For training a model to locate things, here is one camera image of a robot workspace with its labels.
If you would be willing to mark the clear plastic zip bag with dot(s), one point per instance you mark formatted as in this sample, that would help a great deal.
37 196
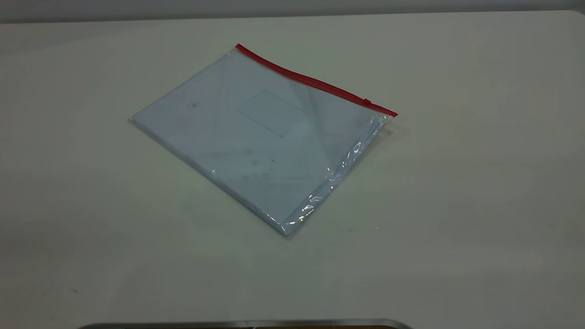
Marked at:
274 137

